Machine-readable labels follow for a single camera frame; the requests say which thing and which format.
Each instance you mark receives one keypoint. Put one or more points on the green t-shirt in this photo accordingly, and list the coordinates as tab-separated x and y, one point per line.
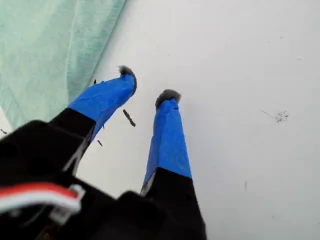
50	50

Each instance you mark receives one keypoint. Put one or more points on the short black debris sliver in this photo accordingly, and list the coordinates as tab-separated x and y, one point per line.
100	143

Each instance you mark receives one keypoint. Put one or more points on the black rod-shaped debris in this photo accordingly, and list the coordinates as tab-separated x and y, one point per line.
128	117

